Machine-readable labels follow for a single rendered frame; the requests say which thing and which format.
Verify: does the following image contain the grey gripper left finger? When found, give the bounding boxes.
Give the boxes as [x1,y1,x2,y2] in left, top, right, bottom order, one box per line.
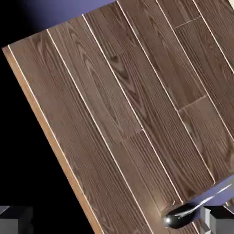
[0,205,35,234]

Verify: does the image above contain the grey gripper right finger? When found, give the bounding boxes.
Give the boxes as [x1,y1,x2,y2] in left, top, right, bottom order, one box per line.
[199,205,234,234]

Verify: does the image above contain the dark wood plank cabinet door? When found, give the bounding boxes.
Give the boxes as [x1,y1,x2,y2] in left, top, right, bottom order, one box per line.
[1,0,234,234]

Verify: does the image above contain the shiny curved metal door handle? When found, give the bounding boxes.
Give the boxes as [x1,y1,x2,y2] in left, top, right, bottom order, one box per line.
[160,174,234,229]

